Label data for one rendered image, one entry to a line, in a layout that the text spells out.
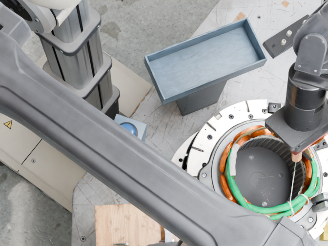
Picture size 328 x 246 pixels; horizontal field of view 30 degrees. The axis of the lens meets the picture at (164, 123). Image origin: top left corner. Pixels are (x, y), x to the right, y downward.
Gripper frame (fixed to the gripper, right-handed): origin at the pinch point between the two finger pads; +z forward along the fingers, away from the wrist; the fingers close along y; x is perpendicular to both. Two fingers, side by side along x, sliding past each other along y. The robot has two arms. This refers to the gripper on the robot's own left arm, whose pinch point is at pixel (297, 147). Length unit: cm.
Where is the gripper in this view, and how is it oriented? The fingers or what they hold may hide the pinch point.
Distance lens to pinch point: 103.5
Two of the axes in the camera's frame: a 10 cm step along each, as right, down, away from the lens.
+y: 8.0, -5.3, 2.6
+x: -5.8, -6.4, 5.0
